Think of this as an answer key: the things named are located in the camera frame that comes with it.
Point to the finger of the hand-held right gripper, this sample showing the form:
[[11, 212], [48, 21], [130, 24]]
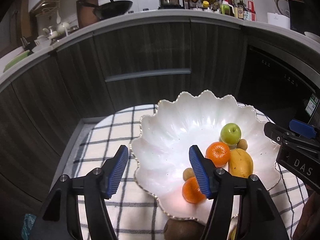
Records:
[[301, 128], [275, 132]]

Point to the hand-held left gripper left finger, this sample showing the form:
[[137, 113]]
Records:
[[117, 172]]

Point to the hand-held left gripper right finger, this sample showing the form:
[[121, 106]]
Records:
[[200, 172]]

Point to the small orange tangerine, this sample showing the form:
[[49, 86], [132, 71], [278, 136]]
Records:
[[191, 191]]

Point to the large orange tangerine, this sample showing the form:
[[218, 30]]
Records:
[[218, 153]]

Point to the small brown kiwi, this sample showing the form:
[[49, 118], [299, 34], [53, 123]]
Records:
[[242, 144]]

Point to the yellow mango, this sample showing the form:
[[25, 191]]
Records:
[[241, 163]]

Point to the white scalloped bowl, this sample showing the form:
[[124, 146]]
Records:
[[170, 142]]

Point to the green apple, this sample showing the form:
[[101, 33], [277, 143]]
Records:
[[230, 133]]

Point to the checked white cloth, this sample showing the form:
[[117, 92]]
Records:
[[117, 135]]

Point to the black built-in dishwasher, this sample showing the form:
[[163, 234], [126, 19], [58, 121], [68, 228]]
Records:
[[270, 80]]

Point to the white plate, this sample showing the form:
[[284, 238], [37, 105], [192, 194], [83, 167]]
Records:
[[312, 37]]

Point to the dark wood drawer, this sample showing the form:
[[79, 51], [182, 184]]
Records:
[[147, 85]]

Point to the dark wood kitchen cabinets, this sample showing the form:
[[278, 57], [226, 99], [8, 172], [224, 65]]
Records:
[[62, 92]]

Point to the crumpled teal plastic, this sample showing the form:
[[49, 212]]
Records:
[[28, 227]]

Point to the white box appliance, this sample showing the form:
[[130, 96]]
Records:
[[277, 21]]

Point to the black microwave oven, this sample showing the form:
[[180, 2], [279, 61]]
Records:
[[300, 15]]

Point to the clear bottle red label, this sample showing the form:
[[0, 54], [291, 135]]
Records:
[[250, 10]]

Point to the white electric kettle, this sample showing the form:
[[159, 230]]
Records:
[[281, 5]]

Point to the dark sauce bottle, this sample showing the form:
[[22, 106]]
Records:
[[240, 10]]

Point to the green jug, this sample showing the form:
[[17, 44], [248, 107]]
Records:
[[227, 9]]

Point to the yellow lid jar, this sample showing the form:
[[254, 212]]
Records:
[[205, 4]]

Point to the white teapot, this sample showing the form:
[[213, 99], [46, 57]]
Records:
[[63, 27]]

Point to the brown cutting board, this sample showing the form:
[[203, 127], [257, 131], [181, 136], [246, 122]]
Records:
[[86, 12]]

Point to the black wok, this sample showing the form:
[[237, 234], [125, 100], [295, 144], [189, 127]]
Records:
[[112, 7]]

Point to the white spatula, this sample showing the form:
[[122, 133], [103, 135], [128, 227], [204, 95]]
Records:
[[58, 17]]

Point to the black gas hob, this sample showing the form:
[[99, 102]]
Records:
[[155, 8]]

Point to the wall utensil rack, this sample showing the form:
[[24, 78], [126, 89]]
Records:
[[48, 3]]

